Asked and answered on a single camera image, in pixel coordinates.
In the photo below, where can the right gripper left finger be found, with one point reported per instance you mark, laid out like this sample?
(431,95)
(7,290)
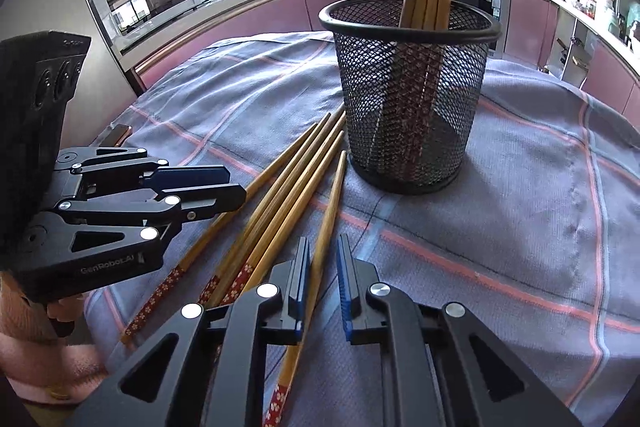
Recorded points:
(206,367)

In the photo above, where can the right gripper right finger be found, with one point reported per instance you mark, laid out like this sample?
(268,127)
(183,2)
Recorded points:
(440,366)

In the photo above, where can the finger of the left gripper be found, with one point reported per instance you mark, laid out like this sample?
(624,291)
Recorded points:
(206,201)
(190,176)

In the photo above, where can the person left hand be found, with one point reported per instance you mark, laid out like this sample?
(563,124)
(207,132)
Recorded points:
(68,309)

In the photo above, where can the dark wooden chair back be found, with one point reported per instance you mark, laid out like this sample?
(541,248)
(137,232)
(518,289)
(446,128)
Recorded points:
(117,136)

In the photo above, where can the blue plaid tablecloth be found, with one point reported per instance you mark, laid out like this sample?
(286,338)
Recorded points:
(538,236)

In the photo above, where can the black mesh utensil cup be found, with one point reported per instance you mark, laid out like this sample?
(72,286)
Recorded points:
(410,95)

